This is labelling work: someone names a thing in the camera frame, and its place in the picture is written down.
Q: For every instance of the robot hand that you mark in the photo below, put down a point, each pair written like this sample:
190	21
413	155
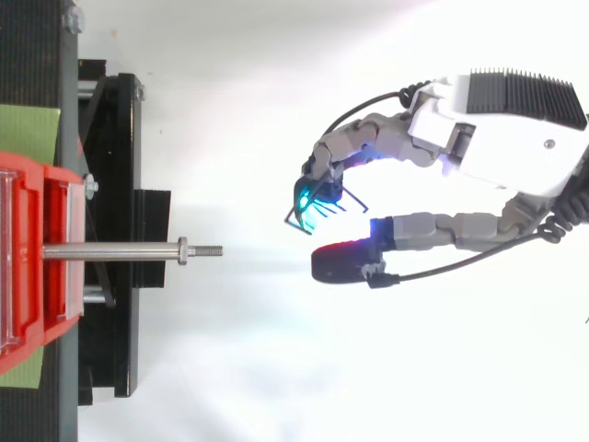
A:
506	138

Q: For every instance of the thin dark loops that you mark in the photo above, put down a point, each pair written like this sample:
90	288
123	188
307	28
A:
355	198

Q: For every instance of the metal rod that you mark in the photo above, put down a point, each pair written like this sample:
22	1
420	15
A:
115	252

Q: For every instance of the black stand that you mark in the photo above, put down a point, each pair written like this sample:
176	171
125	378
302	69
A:
110	138

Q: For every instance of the red storage bin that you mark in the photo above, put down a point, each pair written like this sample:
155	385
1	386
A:
32	258
57	294

